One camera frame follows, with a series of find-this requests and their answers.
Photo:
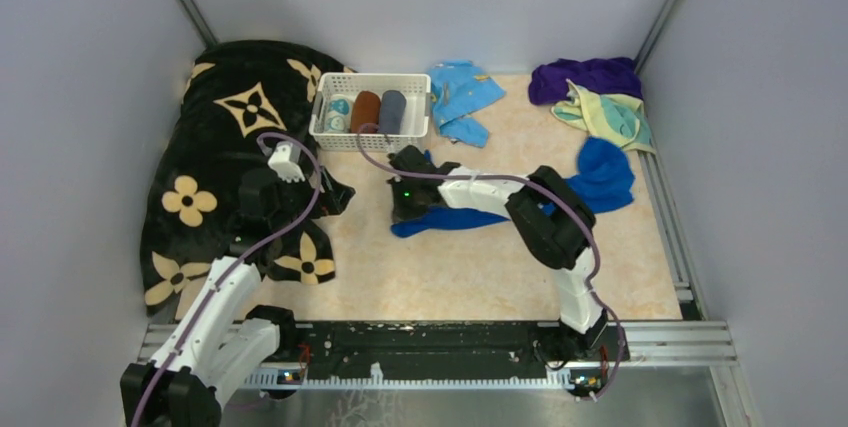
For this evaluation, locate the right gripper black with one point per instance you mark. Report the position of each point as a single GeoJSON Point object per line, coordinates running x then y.
{"type": "Point", "coordinates": [403, 211]}

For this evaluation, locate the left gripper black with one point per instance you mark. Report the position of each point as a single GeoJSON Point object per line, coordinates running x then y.
{"type": "Point", "coordinates": [335, 197]}

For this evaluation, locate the royal blue towel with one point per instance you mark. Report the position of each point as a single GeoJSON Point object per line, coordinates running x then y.
{"type": "Point", "coordinates": [603, 181]}

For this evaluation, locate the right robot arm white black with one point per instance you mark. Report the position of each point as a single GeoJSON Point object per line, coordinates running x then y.
{"type": "Point", "coordinates": [554, 223]}

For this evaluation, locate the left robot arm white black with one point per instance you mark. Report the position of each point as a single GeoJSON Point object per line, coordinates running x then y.
{"type": "Point", "coordinates": [196, 371]}

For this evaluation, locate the white blue patterned rolled towel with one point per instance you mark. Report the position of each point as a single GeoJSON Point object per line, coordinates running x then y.
{"type": "Point", "coordinates": [337, 115]}

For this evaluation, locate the brown rolled towel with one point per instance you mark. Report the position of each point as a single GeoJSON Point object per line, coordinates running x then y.
{"type": "Point", "coordinates": [365, 112]}

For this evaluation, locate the grey rolled towel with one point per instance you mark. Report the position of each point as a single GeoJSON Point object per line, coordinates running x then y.
{"type": "Point", "coordinates": [392, 111]}

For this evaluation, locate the white plastic basket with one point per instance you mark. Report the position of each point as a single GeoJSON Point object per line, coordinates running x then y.
{"type": "Point", "coordinates": [416, 122]}

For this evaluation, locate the light blue patterned towel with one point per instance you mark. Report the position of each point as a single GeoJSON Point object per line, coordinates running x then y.
{"type": "Point", "coordinates": [460, 88]}

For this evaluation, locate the black floral blanket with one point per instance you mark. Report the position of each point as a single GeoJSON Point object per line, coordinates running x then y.
{"type": "Point", "coordinates": [236, 92]}

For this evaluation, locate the purple towel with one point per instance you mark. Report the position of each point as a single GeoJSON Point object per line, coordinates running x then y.
{"type": "Point", "coordinates": [549, 82]}

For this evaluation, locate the yellow green towel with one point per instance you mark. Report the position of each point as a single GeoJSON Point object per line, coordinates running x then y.
{"type": "Point", "coordinates": [617, 118]}

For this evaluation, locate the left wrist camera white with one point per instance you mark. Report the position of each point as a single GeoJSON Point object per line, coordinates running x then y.
{"type": "Point", "coordinates": [284, 161]}

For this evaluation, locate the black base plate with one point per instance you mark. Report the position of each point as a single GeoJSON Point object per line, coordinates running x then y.
{"type": "Point", "coordinates": [442, 351]}

